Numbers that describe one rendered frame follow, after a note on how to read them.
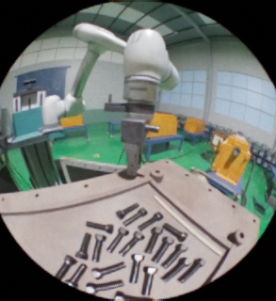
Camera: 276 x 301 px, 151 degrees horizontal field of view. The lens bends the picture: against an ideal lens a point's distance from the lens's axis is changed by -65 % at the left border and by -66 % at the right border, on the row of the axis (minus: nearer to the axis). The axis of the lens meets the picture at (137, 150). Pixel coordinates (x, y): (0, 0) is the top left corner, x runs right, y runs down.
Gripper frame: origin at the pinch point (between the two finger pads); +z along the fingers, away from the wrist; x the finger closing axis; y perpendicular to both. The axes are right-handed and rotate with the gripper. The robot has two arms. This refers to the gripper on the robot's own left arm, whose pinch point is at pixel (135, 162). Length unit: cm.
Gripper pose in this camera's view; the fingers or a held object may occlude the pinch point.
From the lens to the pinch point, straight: 31.3
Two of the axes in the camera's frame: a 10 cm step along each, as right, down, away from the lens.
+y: 9.7, 1.6, -1.6
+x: 2.1, -3.9, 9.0
